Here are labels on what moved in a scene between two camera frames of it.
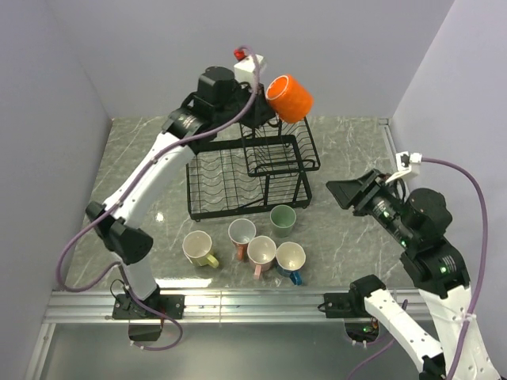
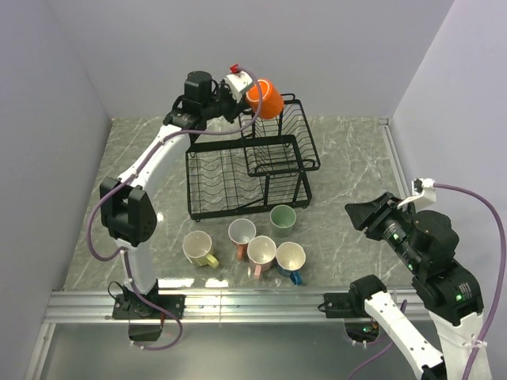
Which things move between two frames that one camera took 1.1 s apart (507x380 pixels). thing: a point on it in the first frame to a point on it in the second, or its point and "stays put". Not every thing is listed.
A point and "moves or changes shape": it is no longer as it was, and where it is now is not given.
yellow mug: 196,246 stays put
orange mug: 289,99 moves or changes shape
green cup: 282,218 stays put
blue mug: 290,260 stays put
